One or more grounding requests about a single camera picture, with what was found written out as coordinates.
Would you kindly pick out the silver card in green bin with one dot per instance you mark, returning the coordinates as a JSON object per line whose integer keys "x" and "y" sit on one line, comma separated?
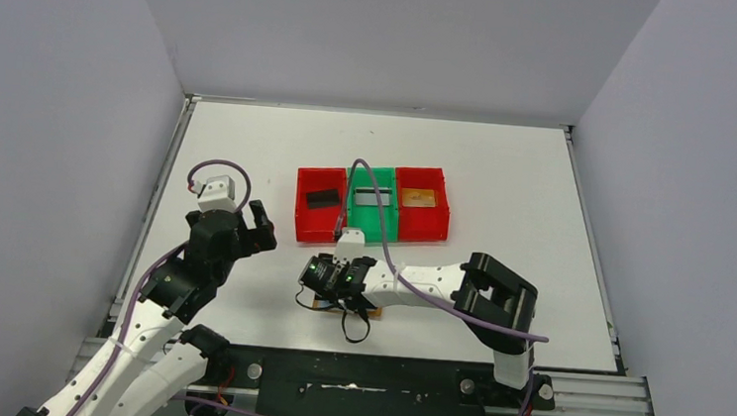
{"x": 366, "y": 196}

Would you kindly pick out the left red bin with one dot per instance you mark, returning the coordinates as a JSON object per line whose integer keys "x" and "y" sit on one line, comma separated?
{"x": 317, "y": 226}

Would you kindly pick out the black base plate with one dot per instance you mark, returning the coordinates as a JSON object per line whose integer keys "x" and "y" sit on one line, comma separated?
{"x": 298, "y": 383}

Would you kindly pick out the green middle bin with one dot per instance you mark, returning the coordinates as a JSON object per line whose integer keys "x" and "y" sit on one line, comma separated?
{"x": 376, "y": 222}

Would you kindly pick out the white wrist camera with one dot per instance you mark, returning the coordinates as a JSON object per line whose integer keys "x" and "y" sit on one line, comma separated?
{"x": 217, "y": 193}
{"x": 349, "y": 246}

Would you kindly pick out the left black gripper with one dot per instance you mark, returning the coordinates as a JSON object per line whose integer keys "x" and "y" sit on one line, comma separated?
{"x": 246, "y": 231}

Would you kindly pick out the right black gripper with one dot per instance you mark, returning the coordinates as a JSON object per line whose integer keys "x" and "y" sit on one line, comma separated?
{"x": 313, "y": 287}

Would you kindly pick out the red bin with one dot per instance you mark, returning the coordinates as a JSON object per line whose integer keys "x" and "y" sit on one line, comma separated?
{"x": 317, "y": 226}
{"x": 424, "y": 212}

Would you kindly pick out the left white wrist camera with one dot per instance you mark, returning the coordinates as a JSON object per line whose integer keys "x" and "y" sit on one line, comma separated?
{"x": 217, "y": 193}

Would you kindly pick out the yellow leather card holder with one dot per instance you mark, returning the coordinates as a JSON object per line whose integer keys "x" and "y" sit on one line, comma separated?
{"x": 327, "y": 306}

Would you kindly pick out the gold card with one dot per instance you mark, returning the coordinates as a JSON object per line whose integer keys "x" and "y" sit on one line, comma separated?
{"x": 418, "y": 198}

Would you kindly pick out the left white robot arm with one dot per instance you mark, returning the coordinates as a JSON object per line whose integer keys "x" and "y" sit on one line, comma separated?
{"x": 157, "y": 350}

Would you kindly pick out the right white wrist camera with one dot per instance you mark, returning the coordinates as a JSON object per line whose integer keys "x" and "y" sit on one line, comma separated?
{"x": 349, "y": 246}

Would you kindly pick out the right red bin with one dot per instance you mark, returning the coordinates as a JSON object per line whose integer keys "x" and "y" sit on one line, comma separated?
{"x": 424, "y": 212}

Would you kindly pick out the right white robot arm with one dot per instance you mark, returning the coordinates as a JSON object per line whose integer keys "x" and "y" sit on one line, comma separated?
{"x": 496, "y": 303}

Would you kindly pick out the black card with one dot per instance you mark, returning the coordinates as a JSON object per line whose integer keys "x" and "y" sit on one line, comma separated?
{"x": 323, "y": 199}

